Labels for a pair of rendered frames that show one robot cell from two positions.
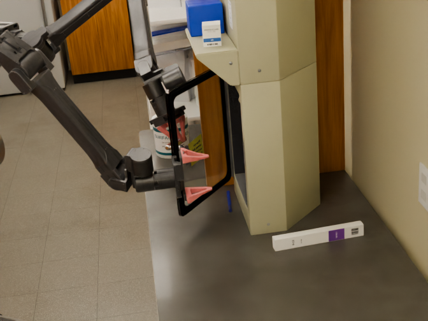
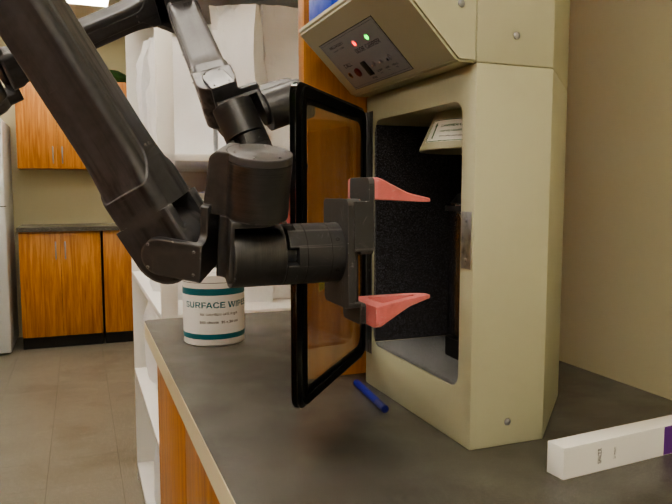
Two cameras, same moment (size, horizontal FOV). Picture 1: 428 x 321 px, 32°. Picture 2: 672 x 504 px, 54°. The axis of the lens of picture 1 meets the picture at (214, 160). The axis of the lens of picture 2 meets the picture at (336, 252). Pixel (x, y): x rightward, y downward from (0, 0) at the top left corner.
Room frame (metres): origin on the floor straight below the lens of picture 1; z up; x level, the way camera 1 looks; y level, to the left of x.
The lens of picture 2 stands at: (1.22, 0.28, 1.26)
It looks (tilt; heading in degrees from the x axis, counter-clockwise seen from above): 5 degrees down; 344
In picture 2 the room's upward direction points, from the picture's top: straight up
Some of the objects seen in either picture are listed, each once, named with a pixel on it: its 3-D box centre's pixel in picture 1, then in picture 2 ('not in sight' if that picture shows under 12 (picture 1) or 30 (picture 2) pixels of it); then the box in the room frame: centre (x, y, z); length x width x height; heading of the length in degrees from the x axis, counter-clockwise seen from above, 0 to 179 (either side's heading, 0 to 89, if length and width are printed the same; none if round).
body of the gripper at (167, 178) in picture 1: (167, 178); (317, 252); (1.83, 0.13, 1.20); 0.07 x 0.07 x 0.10; 5
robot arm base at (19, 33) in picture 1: (19, 42); not in sight; (2.52, 0.63, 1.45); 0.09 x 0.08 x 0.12; 154
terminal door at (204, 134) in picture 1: (200, 139); (333, 240); (2.13, 0.03, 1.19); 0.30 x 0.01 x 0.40; 146
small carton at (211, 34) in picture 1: (211, 34); not in sight; (2.03, -0.02, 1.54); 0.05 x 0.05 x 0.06; 88
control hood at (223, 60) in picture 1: (211, 55); (375, 42); (2.10, -0.02, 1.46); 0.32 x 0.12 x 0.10; 5
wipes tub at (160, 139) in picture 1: (171, 134); (213, 305); (2.65, 0.16, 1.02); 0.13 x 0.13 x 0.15
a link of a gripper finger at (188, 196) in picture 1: (194, 186); (385, 284); (1.84, 0.06, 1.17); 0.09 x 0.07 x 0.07; 95
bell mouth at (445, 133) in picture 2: not in sight; (481, 132); (2.09, -0.18, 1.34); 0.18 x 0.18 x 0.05
